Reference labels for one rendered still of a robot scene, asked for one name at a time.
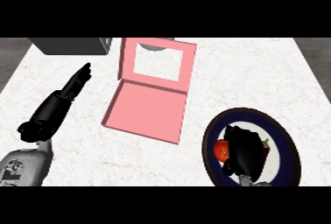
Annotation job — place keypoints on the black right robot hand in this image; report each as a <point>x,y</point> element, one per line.
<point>245,151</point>

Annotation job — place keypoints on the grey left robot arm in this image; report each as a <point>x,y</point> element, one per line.
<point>23,169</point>

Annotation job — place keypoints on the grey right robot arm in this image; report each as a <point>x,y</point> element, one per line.
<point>251,182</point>

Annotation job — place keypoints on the red tomato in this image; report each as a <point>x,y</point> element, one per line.
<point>220,150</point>

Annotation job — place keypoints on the dark blue rimmed plate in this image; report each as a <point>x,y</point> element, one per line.
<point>286,145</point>

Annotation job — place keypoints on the pink open cardboard box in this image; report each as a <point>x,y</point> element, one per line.
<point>147,96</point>

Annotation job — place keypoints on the dark purple eggplant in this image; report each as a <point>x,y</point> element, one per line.
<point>264,147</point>

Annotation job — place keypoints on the grey round object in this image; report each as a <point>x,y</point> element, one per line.
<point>153,47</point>

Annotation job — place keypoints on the dark grey appliance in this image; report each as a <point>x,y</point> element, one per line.
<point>72,45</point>

